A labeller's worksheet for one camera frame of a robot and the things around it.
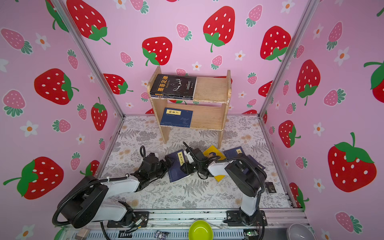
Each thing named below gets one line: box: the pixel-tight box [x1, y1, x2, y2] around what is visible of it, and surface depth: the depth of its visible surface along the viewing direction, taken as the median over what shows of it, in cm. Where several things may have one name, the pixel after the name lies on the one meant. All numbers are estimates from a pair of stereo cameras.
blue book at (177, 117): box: [160, 107, 194, 128], surface depth 92 cm
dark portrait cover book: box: [150, 95, 194, 100], surface depth 70 cm
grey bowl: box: [286, 223, 316, 240], surface depth 68 cm
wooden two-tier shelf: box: [147, 66, 232, 149], surface depth 88 cm
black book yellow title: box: [149, 74, 198, 97], surface depth 73 cm
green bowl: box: [188, 219, 214, 240], surface depth 71 cm
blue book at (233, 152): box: [223, 146, 245, 160], surface depth 100 cm
